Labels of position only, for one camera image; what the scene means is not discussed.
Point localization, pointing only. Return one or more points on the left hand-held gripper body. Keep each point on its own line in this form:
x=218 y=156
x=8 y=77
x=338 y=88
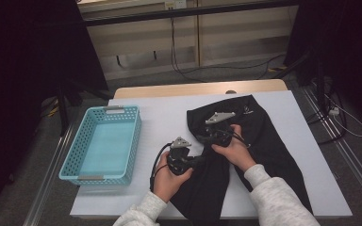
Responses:
x=179 y=157

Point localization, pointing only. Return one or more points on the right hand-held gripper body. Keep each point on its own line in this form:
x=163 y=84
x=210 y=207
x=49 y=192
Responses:
x=218 y=132

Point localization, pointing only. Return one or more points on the black pants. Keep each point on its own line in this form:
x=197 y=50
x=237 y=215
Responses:
x=270 y=141

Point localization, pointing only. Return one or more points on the light blue plastic basket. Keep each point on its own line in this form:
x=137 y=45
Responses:
x=75 y=150

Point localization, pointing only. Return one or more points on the person's right hand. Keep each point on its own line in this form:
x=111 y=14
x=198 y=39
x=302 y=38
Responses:
x=237 y=153

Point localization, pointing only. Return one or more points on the person's left hand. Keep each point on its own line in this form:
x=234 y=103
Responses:
x=168 y=183

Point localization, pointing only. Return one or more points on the light wooden table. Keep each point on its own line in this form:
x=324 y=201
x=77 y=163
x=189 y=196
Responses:
x=201 y=88

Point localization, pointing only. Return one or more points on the white table cover board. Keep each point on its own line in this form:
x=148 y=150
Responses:
x=279 y=100

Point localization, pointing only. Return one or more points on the yellow strip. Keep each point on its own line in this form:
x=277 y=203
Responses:
x=54 y=109
x=278 y=68

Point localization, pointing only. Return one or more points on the black metal stand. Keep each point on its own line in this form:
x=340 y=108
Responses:
x=320 y=84
x=63 y=116

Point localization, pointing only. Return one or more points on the white power strip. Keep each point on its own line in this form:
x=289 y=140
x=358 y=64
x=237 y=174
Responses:
x=333 y=111

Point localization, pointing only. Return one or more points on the black horizontal metal bar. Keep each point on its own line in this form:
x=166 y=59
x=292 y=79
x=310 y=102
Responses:
x=185 y=12

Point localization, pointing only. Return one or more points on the black curtain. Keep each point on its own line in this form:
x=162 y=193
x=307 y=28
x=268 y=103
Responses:
x=19 y=78
x=352 y=47

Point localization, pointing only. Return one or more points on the aluminium floor rail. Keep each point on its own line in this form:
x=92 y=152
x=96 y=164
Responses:
x=48 y=179
x=353 y=160

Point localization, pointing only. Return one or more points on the white wall socket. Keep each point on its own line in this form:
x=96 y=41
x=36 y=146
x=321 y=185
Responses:
x=176 y=3

